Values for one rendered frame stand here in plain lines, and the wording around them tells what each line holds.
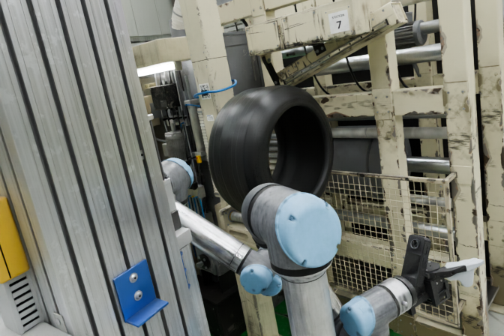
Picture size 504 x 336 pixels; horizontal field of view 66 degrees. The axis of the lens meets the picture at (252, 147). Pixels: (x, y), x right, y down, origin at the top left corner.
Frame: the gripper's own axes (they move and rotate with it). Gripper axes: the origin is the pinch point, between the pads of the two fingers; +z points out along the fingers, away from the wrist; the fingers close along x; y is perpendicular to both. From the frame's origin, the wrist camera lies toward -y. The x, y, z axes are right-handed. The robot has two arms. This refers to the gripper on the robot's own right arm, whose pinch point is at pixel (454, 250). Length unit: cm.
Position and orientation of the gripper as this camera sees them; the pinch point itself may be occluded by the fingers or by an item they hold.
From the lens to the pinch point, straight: 112.2
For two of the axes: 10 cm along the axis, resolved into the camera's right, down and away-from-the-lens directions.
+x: 4.5, -0.3, -8.9
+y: 2.4, 9.7, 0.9
